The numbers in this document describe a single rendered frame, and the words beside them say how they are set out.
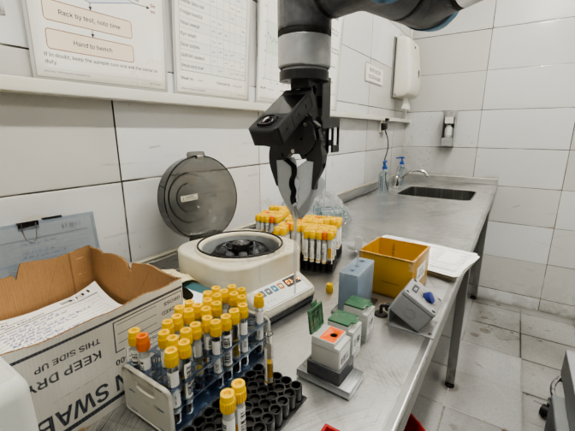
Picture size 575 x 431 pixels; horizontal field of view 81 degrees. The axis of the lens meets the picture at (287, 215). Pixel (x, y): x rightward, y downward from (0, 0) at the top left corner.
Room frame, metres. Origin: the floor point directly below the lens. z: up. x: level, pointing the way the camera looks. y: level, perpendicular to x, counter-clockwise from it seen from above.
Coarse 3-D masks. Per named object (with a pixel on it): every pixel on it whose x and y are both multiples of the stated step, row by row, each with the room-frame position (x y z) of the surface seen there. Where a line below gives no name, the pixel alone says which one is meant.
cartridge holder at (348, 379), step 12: (312, 360) 0.45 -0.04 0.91; (348, 360) 0.45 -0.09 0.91; (300, 372) 0.45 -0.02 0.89; (312, 372) 0.44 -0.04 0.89; (324, 372) 0.43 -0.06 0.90; (336, 372) 0.42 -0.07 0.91; (348, 372) 0.44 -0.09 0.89; (360, 372) 0.45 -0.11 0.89; (324, 384) 0.43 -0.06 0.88; (336, 384) 0.42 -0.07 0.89; (348, 384) 0.42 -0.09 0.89; (348, 396) 0.41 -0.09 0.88
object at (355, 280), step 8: (352, 264) 0.67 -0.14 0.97; (360, 264) 0.67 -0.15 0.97; (368, 264) 0.67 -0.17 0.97; (344, 272) 0.63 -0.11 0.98; (352, 272) 0.63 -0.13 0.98; (360, 272) 0.63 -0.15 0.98; (368, 272) 0.67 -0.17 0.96; (344, 280) 0.63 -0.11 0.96; (352, 280) 0.62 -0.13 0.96; (360, 280) 0.63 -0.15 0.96; (368, 280) 0.67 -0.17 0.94; (344, 288) 0.63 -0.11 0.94; (352, 288) 0.62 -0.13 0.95; (360, 288) 0.63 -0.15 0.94; (368, 288) 0.67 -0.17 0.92; (344, 296) 0.63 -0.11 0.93; (360, 296) 0.63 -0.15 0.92; (368, 296) 0.67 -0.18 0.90; (336, 304) 0.66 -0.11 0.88
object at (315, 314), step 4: (316, 300) 0.47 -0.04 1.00; (312, 304) 0.47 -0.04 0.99; (316, 304) 0.47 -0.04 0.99; (320, 304) 0.48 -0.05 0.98; (312, 308) 0.46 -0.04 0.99; (316, 308) 0.47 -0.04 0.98; (320, 308) 0.48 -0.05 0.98; (308, 312) 0.45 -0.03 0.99; (312, 312) 0.46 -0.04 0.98; (316, 312) 0.47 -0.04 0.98; (320, 312) 0.48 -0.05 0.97; (308, 316) 0.45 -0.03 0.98; (312, 316) 0.46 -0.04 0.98; (316, 316) 0.47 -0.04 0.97; (320, 316) 0.48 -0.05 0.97; (308, 320) 0.45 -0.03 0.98; (312, 320) 0.46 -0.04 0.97; (316, 320) 0.47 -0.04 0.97; (320, 320) 0.48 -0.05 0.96; (312, 324) 0.46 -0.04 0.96; (316, 324) 0.46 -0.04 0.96; (320, 324) 0.47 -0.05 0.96; (312, 328) 0.46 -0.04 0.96; (316, 328) 0.46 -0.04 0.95; (312, 332) 0.45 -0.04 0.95
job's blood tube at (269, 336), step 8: (264, 336) 0.41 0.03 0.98; (272, 336) 0.41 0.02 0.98; (264, 344) 0.41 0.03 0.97; (272, 344) 0.41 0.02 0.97; (264, 352) 0.41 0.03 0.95; (272, 352) 0.41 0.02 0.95; (264, 360) 0.41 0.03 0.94; (272, 360) 0.41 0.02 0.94; (264, 368) 0.41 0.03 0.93; (272, 368) 0.41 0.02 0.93; (264, 376) 0.41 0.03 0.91; (272, 376) 0.41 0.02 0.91; (272, 384) 0.41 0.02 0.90
